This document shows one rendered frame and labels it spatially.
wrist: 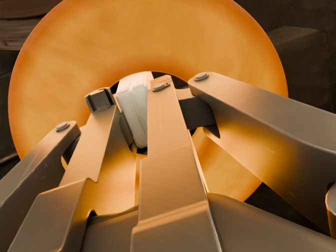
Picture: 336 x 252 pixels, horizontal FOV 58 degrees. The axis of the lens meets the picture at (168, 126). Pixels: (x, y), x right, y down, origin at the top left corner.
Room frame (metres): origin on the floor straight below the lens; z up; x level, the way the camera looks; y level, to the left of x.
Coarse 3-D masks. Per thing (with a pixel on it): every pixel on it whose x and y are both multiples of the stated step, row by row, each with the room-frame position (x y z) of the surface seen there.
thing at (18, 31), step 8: (40, 16) 0.38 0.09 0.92; (0, 24) 0.38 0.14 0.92; (8, 24) 0.38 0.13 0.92; (16, 24) 0.38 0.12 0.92; (24, 24) 0.38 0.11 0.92; (32, 24) 0.38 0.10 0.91; (0, 32) 0.38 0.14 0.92; (8, 32) 0.38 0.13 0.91; (16, 32) 0.38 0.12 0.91; (24, 32) 0.38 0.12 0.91; (0, 40) 0.38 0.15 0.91; (8, 40) 0.38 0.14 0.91; (16, 40) 0.38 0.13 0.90; (24, 40) 0.38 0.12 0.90; (0, 48) 0.38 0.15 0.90; (8, 48) 0.38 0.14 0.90; (16, 48) 0.38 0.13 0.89
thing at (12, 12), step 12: (0, 0) 0.36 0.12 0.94; (12, 0) 0.36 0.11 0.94; (24, 0) 0.36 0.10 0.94; (36, 0) 0.36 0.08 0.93; (48, 0) 0.36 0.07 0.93; (60, 0) 0.36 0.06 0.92; (0, 12) 0.36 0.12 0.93; (12, 12) 0.36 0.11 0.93; (24, 12) 0.36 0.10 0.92; (36, 12) 0.36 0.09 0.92
